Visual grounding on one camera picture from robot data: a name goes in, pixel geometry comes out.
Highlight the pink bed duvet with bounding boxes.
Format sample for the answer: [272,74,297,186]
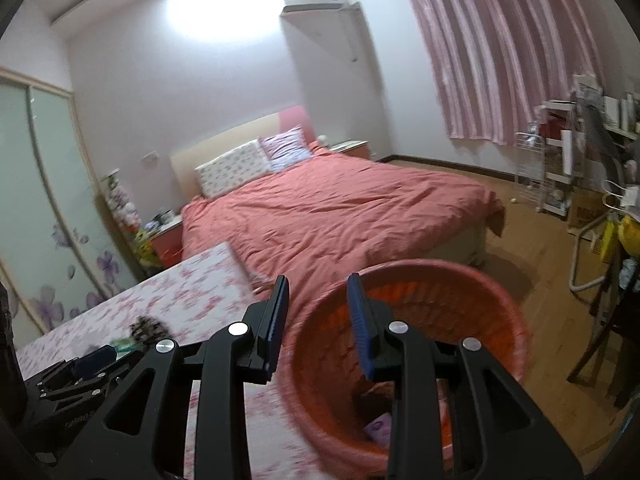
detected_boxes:
[181,143,506,316]

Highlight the sliding wardrobe with flowers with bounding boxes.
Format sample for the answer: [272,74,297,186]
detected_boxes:
[1,72,140,333]

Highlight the striped pink pillow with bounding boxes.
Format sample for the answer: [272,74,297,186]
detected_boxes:
[258,125,312,172]

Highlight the left red nightstand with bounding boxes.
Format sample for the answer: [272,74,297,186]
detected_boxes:
[150,216,182,269]

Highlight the right bedside nightstand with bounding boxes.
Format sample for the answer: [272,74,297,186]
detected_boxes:
[329,140,370,160]

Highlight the cream pink headboard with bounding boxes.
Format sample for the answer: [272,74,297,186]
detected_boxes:
[170,105,316,202]

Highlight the floral white pillow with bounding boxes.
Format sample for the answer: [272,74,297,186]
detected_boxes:
[195,140,271,198]

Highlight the trash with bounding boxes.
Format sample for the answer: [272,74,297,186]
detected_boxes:
[364,412,393,448]

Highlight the brown paper bag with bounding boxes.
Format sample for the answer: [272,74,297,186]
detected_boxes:
[567,188,606,228]

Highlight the white storage cart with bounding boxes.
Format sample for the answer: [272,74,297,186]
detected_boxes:
[538,100,584,219]

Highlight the red plastic laundry basket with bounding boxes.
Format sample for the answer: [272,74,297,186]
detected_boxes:
[276,258,532,480]

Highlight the hanging plush toys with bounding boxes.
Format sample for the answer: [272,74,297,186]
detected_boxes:
[101,169,162,274]

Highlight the black floral cloth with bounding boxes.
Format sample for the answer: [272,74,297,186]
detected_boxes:
[130,316,172,349]

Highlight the pink striped curtain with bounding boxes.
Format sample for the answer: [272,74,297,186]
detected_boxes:
[409,0,603,145]

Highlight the dark wooden chair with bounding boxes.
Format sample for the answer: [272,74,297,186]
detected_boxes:
[566,244,639,410]

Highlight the white wire rack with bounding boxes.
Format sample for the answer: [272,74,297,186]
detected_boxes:
[514,124,544,212]

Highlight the floral tablecloth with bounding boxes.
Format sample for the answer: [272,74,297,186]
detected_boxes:
[17,242,326,479]

